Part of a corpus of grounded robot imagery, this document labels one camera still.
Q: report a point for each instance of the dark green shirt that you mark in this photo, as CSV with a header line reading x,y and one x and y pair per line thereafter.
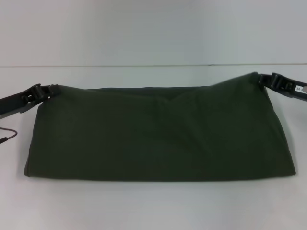
x,y
156,134

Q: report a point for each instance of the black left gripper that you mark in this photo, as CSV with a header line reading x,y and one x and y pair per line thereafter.
x,y
16,101

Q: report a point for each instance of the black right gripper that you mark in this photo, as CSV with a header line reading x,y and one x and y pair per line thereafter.
x,y
290,87

